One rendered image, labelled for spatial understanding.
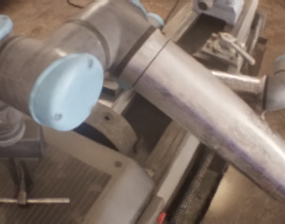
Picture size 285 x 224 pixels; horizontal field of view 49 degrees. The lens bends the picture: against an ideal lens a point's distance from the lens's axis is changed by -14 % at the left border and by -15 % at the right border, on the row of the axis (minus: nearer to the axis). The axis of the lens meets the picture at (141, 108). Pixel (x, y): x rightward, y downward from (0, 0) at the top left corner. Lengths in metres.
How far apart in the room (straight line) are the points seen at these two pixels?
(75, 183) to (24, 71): 0.35
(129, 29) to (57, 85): 0.15
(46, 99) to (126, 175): 0.38
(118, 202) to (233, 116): 0.31
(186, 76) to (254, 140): 0.13
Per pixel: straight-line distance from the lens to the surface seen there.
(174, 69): 0.45
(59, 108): 0.36
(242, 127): 0.48
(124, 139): 0.98
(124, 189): 0.69
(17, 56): 0.40
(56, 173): 0.70
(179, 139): 1.44
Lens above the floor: 1.91
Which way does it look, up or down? 44 degrees down
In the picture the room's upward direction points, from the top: 5 degrees clockwise
